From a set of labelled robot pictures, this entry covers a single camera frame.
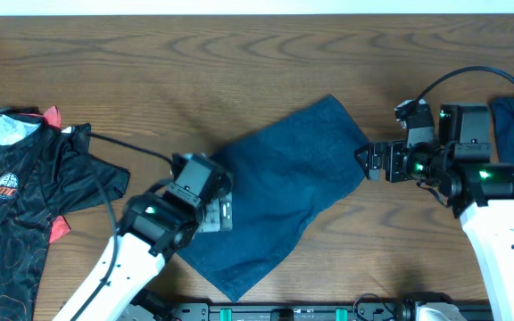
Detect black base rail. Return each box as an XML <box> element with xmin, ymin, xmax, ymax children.
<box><xmin>119</xmin><ymin>290</ymin><xmax>494</xmax><ymax>321</ymax></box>

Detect dark blue denim shorts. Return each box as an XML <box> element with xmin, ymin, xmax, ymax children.
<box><xmin>179</xmin><ymin>95</ymin><xmax>368</xmax><ymax>301</ymax></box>

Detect black orange patterned t-shirt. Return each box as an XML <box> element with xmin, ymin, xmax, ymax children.
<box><xmin>0</xmin><ymin>108</ymin><xmax>129</xmax><ymax>320</ymax></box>

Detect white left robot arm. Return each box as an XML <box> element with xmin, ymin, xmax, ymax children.
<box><xmin>56</xmin><ymin>153</ymin><xmax>233</xmax><ymax>320</ymax></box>

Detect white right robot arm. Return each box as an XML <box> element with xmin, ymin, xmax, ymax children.
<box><xmin>354</xmin><ymin>101</ymin><xmax>514</xmax><ymax>320</ymax></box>

